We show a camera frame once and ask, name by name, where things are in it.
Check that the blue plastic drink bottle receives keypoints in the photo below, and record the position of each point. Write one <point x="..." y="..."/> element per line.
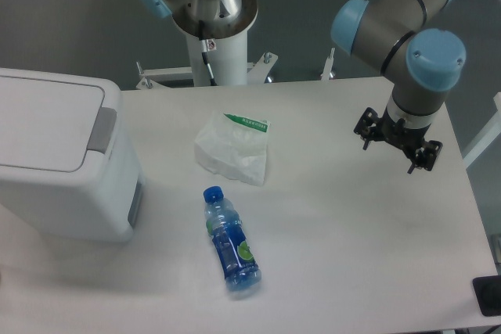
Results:
<point x="240" y="270"/>

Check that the white base bracket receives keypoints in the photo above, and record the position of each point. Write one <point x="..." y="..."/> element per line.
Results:
<point x="179" y="77"/>
<point x="328" y="72"/>
<point x="260" y="72"/>

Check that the white right base bracket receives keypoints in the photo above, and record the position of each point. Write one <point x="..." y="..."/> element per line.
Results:
<point x="328" y="72"/>

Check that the grey lid push button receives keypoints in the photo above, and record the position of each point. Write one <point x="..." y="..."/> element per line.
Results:
<point x="102" y="130"/>

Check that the white trash can lid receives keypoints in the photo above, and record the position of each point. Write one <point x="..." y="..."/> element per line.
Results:
<point x="46" y="125"/>

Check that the white middle base bracket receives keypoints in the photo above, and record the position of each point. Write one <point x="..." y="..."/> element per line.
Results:
<point x="260" y="72"/>

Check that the white frame post right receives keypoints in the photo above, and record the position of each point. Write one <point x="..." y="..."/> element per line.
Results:
<point x="484" y="138"/>

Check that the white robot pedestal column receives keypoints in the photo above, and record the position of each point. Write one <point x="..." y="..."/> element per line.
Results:
<point x="228" y="61"/>

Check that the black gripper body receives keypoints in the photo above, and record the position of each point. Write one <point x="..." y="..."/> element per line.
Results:
<point x="406" y="139"/>

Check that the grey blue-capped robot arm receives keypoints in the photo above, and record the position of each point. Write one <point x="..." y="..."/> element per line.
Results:
<point x="390" y="36"/>

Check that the black device at table corner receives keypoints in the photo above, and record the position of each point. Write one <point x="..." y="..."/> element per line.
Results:
<point x="487" y="292"/>

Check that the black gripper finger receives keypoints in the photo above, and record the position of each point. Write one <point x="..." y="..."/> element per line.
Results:
<point x="425" y="156"/>
<point x="368" y="127"/>

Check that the white left base bracket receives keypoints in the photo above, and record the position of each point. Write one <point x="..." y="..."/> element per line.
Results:
<point x="179" y="77"/>

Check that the white trash can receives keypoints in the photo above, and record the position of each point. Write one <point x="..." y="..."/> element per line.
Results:
<point x="98" y="201"/>

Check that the white plastic tissue packet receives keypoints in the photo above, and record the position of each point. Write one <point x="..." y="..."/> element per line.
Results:
<point x="234" y="147"/>

